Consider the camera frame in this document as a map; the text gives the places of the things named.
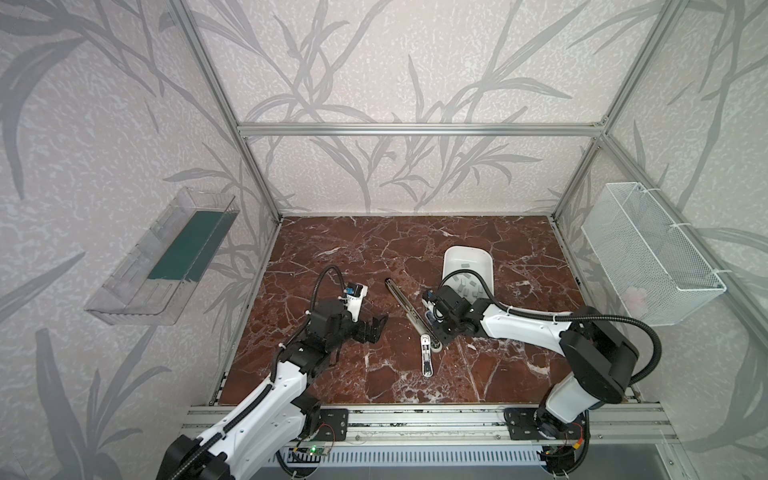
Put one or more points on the green circuit board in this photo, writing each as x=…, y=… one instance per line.
x=310, y=454

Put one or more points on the small white stapler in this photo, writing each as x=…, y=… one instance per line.
x=426, y=361

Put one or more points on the white plastic tray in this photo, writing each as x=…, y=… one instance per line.
x=469, y=258

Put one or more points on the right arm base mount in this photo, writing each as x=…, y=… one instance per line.
x=529, y=423

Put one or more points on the grey white large stapler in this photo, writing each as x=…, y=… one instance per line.
x=416, y=320

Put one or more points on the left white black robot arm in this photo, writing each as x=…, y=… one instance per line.
x=280, y=409

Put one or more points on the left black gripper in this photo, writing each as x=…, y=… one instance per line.
x=359, y=327

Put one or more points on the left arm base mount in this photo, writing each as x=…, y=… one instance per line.
x=328, y=424

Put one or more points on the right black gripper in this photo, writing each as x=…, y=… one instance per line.
x=439, y=320

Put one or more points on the white wire mesh basket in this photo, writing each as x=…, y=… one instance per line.
x=658, y=274

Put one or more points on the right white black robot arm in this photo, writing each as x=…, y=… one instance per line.
x=605, y=353

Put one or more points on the clear wall shelf green mat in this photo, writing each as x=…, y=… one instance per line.
x=152, y=285

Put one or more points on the aluminium front rail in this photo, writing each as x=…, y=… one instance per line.
x=483, y=424

